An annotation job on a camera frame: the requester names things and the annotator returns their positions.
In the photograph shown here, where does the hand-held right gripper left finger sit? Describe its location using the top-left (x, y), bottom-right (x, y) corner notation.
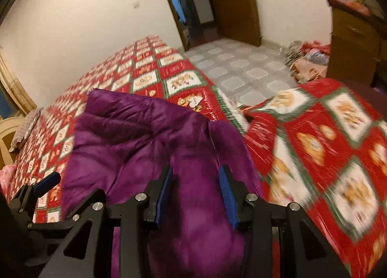
top-left (39, 164), bottom-right (174, 278)

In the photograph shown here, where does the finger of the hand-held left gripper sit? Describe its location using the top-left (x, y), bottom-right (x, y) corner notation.
top-left (27, 198), bottom-right (91, 238)
top-left (10, 171), bottom-right (62, 216)

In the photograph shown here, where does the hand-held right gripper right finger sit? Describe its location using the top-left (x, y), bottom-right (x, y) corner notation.
top-left (218, 164), bottom-right (353, 278)

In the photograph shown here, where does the purple hooded down jacket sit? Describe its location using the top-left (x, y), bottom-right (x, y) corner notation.
top-left (62, 89), bottom-right (264, 278)

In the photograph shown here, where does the pile of clothes on floor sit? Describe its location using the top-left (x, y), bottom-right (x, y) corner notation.
top-left (284, 40), bottom-right (331, 84)

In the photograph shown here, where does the pink floral blanket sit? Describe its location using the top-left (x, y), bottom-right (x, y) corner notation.
top-left (0, 164), bottom-right (16, 201)

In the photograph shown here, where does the cream wooden headboard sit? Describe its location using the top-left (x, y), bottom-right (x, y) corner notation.
top-left (0, 116), bottom-right (31, 170)

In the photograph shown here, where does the striped pillow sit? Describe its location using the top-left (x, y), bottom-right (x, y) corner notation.
top-left (9, 108), bottom-right (44, 153)

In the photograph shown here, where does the window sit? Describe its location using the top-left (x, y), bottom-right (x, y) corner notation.
top-left (0, 84), bottom-right (19, 119)

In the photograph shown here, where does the cream patterned curtain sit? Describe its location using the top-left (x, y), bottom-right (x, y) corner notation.
top-left (0, 54), bottom-right (37, 115)

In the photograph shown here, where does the red bear-print bedspread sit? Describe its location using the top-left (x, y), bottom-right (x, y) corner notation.
top-left (6, 35), bottom-right (387, 278)

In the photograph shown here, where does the brown wooden door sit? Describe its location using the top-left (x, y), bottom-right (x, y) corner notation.
top-left (201, 0), bottom-right (262, 47)

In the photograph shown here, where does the brown wooden cabinet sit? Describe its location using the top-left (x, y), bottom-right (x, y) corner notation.
top-left (327, 0), bottom-right (387, 86)

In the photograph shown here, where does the brown wooden door frame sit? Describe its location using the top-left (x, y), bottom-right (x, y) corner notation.
top-left (153, 0), bottom-right (192, 53)

